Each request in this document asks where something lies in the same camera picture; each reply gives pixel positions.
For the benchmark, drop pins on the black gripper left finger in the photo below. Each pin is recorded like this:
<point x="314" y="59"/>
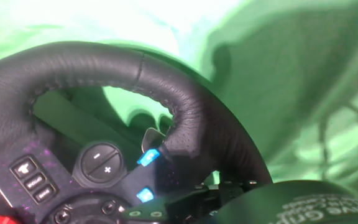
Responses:
<point x="191" y="205"/>

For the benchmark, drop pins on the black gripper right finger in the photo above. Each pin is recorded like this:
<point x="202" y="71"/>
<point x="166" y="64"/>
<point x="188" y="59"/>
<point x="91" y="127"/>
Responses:
<point x="232" y="188"/>

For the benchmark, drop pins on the black leather steering wheel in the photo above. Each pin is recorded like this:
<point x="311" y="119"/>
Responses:
<point x="89" y="68"/>

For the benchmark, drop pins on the green cloth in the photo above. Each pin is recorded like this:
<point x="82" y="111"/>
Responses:
<point x="291" y="93"/>

